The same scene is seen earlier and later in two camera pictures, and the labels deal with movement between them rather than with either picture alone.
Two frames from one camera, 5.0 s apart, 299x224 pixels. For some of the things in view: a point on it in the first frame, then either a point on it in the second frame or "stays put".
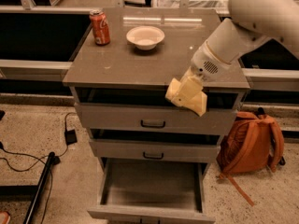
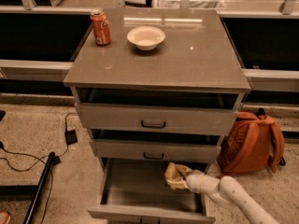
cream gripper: [204, 63] → [194, 180]
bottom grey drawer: [151, 190] stays put
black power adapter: [70, 136] stays put
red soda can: [100, 27] stays put
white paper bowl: [145, 37] stays put
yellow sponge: [173, 89] → [172, 172]
